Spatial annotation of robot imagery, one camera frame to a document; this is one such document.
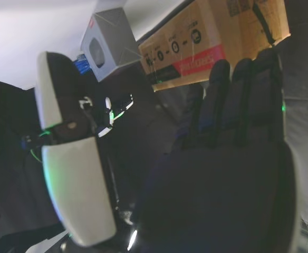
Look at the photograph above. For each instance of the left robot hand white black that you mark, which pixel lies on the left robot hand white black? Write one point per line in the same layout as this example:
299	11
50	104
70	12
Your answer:
212	200

